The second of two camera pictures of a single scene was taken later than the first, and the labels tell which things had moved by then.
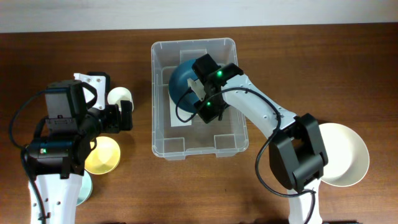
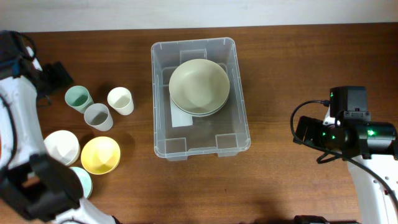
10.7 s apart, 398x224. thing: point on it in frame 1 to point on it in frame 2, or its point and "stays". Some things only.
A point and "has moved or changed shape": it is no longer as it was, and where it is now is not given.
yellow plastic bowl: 105,156 stays
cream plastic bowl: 347,159 has moved or changed shape
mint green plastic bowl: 86,188 stays
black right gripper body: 208,107 to 316,135
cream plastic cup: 117,94 stays
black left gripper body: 107,121 to 53,80
